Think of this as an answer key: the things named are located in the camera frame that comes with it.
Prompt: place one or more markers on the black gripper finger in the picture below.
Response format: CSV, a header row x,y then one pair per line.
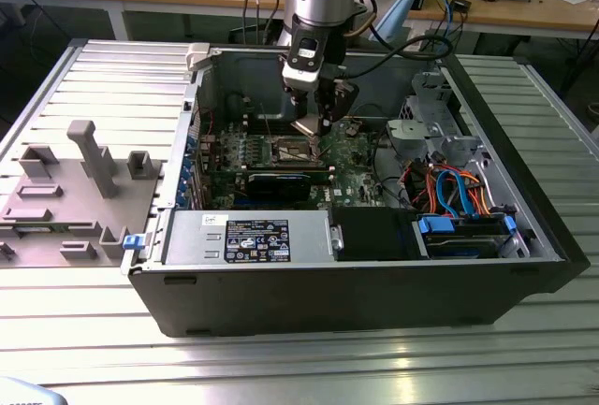
x,y
300,105
334,101

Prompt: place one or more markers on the CPU with silver top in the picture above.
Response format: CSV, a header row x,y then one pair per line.
x,y
306,125

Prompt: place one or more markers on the CPU socket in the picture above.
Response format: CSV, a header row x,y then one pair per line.
x,y
292,147

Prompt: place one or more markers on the green RAM stick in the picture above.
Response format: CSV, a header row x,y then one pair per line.
x,y
290,171

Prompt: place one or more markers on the green motherboard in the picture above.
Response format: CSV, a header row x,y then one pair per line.
x,y
351,176

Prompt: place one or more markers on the white paper label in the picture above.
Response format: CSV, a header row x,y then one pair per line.
x,y
414,41

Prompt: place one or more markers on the silver metal drive cage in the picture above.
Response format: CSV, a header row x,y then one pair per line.
x,y
412,136

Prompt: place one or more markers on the black graphics card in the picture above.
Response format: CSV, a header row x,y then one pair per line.
x,y
278,187

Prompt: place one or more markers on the grey plastic case latch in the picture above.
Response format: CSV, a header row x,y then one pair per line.
x,y
196,56

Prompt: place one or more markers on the small black adapter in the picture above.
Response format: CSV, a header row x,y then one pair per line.
x,y
461,4

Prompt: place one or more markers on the black plastic shroud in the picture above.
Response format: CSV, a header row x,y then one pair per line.
x,y
369,234

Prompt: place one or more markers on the hard disk in blue carrier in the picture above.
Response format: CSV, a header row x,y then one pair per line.
x,y
435,226

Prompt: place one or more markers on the silver power supply unit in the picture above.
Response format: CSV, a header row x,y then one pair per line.
x,y
196,236

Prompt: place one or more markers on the black PC case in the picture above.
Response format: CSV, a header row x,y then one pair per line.
x,y
327,302

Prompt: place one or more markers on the blue plastic case latch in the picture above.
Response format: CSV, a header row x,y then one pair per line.
x,y
132,242

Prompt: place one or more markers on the grey parts rack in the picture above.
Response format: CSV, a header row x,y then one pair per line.
x,y
70,218

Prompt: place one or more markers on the white plastic device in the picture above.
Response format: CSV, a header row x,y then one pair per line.
x,y
23,393

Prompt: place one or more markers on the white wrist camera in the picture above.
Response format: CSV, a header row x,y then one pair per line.
x,y
302,75

